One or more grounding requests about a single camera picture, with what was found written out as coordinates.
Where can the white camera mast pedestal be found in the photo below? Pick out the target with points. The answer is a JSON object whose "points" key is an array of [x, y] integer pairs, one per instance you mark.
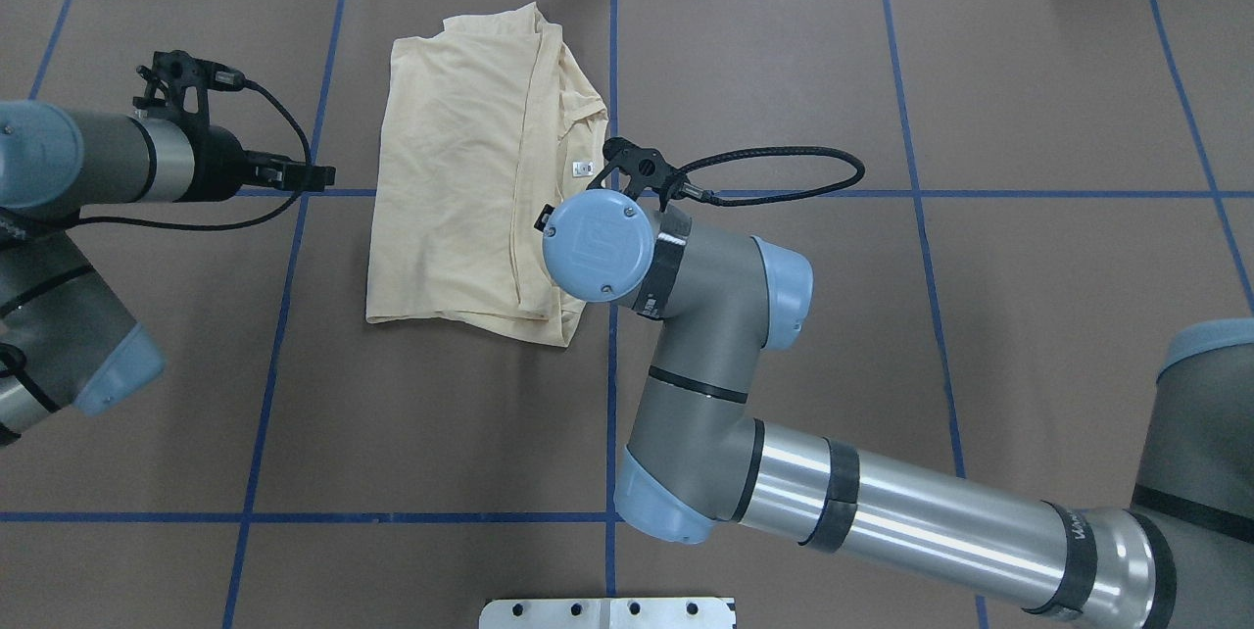
{"points": [[638, 612]]}

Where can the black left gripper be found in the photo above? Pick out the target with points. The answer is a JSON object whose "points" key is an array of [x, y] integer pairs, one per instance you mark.
{"points": [[217, 163]]}

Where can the beige long-sleeve printed shirt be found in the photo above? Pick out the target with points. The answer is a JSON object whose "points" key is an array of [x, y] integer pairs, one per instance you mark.
{"points": [[487, 123]]}

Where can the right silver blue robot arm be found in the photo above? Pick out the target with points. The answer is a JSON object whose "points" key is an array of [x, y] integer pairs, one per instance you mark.
{"points": [[1177, 555]]}

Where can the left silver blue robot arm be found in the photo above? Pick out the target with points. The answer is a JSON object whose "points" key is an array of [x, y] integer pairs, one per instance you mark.
{"points": [[68, 340]]}

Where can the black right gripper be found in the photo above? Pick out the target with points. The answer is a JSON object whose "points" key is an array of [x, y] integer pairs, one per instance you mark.
{"points": [[542, 219]]}

